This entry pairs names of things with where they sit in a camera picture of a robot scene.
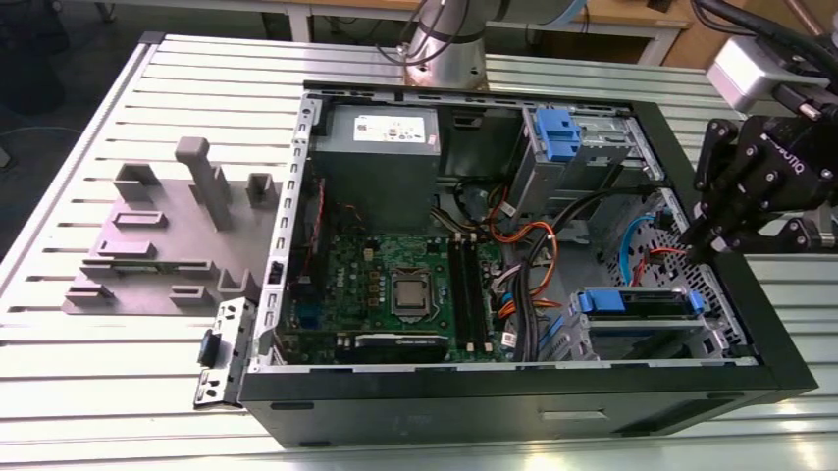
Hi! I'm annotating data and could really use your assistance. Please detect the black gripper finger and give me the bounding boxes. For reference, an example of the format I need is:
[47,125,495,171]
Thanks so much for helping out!
[686,208,824,262]
[679,119,778,246]

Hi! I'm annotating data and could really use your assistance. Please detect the metal optical drive cage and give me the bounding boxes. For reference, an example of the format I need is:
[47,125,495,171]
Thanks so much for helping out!
[510,105,661,241]

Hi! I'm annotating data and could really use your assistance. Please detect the blue drive latch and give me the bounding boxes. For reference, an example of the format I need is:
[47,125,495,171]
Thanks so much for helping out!
[533,108,583,163]

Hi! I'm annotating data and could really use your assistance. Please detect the wooden top desk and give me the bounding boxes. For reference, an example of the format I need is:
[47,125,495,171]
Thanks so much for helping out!
[260,0,694,68]

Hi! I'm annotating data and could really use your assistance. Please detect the black RAM slot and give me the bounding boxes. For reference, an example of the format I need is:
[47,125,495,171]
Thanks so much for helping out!
[449,235,477,352]
[463,234,494,352]

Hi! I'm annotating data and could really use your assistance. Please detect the green motherboard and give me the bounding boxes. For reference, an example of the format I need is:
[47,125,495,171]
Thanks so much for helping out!
[280,233,519,364]

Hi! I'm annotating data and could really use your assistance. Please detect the CPU socket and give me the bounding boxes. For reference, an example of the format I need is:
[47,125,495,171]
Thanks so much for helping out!
[386,267,442,323]

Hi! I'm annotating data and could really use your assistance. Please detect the silver CPU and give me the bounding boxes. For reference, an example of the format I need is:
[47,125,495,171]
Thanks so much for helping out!
[395,280,434,309]

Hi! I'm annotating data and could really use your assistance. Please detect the grey power supply unit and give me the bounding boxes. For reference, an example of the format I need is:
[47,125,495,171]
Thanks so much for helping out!
[307,103,442,236]

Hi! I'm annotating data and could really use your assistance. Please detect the black open PC case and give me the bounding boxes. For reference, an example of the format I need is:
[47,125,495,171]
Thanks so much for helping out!
[236,80,820,448]

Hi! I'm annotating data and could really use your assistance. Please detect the black graphics card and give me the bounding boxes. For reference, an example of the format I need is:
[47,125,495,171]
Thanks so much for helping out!
[336,331,454,365]

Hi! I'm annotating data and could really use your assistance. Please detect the grey parts rack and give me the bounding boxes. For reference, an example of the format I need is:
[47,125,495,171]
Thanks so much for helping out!
[62,135,290,318]

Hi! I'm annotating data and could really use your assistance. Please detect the black blue latch knob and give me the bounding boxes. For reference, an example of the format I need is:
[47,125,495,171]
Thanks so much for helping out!
[198,329,224,367]

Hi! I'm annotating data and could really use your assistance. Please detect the green RAM stick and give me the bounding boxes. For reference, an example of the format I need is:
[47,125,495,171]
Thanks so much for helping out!
[110,262,182,274]

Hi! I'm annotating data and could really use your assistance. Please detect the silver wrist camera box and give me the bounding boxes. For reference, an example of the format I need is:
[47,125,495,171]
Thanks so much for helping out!
[706,36,830,119]

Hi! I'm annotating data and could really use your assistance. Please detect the blue data wire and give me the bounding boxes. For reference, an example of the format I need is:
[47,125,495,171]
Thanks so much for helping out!
[618,208,661,286]

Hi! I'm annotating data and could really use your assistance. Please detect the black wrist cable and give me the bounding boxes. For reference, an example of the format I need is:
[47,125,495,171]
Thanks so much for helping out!
[693,0,838,50]

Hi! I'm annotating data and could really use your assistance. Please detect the orange wire bundle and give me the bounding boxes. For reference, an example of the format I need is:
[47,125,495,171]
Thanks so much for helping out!
[490,220,562,305]

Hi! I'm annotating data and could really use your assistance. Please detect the black cable bundle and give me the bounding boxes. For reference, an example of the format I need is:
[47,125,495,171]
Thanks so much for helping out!
[514,185,657,363]

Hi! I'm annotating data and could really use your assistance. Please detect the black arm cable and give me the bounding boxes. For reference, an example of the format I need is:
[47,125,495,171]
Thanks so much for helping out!
[376,0,429,65]

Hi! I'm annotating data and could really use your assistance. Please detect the metal hinged slot bracket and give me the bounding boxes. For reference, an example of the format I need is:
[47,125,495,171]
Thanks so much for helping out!
[192,296,256,409]

